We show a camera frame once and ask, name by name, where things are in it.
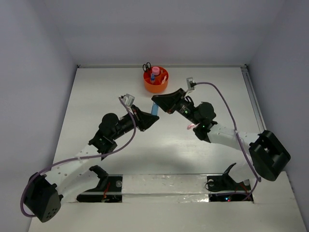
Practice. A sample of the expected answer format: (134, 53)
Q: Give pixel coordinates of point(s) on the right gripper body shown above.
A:
(185, 110)

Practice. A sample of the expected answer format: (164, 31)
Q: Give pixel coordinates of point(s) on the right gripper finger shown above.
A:
(167, 106)
(168, 99)

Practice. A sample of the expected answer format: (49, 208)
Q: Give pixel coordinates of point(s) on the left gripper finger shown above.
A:
(139, 113)
(147, 121)

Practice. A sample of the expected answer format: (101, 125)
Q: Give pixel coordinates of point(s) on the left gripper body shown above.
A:
(129, 122)

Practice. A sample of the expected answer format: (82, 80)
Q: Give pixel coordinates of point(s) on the blue pen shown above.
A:
(154, 109)

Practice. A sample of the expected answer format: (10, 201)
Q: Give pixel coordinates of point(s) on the black scissors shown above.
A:
(147, 67)

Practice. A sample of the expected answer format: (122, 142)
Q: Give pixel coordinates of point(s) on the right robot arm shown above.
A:
(265, 155)

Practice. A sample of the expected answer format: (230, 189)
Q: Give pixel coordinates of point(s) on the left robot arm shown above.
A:
(47, 189)

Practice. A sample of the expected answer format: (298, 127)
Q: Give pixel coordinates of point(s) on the orange round organizer container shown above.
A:
(157, 87)

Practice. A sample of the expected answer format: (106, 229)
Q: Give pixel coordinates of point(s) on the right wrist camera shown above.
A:
(190, 85)

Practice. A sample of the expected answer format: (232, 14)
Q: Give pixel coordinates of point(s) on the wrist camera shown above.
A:
(190, 85)
(127, 100)

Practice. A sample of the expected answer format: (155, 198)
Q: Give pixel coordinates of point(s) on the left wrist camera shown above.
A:
(127, 100)

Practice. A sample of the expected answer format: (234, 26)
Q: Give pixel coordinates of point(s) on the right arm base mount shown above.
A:
(222, 188)

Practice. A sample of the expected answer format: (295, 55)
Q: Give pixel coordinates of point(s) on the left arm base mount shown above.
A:
(107, 190)

